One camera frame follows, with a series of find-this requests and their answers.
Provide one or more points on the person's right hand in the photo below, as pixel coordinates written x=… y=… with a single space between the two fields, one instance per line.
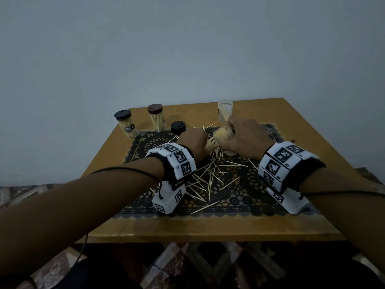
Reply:
x=249 y=138

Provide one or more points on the person's left hand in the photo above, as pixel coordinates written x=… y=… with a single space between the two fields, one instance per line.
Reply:
x=195 y=142

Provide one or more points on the person's left fingers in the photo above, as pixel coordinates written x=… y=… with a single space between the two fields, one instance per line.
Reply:
x=206 y=144

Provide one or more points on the person's right fingers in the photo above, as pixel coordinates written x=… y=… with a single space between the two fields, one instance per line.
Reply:
x=233 y=144

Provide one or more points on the bundle of toothpicks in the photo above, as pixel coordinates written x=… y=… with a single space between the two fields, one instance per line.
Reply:
x=211 y=144

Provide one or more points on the clear toothpick jar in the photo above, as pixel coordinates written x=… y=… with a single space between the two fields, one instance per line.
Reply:
x=225 y=136

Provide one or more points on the person's left forearm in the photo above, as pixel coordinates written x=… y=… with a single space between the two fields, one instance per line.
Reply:
x=75 y=201

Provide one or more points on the person's right forearm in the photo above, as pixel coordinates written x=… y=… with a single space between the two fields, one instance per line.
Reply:
x=346 y=201

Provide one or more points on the toothpicks inside clear jar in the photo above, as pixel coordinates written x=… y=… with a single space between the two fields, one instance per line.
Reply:
x=222 y=133

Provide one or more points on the scattered loose toothpicks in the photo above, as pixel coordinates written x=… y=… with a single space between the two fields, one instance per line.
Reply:
x=210 y=174

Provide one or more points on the black round jar lid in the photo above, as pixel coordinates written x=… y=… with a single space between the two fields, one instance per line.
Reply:
x=178 y=127

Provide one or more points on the left wristband with marker tiles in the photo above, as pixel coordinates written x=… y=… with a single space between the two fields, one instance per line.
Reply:
x=180 y=165

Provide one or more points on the wristband with marker tiles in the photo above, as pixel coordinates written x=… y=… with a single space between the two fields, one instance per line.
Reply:
x=180 y=165
x=279 y=165

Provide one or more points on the empty clear plastic jar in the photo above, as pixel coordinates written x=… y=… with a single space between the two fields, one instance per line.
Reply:
x=225 y=109

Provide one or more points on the right wristband with marker tiles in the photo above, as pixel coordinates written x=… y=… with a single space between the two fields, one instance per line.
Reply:
x=279 y=165

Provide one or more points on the black lace table mat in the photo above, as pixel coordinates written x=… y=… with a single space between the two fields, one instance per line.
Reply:
x=240 y=195

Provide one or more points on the brown-lidded toothpick jar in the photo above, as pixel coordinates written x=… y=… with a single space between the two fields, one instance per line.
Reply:
x=156 y=118

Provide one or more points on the black-lidded labelled toothpick jar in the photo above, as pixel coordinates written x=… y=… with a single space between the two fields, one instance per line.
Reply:
x=127 y=124

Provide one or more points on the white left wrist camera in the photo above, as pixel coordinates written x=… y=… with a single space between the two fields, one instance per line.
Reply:
x=167 y=201

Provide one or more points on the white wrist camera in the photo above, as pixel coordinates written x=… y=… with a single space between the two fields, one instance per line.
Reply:
x=293 y=203
x=167 y=201

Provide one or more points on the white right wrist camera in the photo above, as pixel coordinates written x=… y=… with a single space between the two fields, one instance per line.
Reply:
x=293 y=203

